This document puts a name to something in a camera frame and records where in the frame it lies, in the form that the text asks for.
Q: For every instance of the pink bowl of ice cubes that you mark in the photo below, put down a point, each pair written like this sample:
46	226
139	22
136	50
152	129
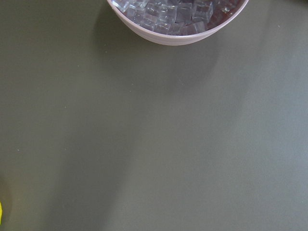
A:
170	40

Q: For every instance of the yellow lemon near bowl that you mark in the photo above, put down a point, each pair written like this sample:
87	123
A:
1	212

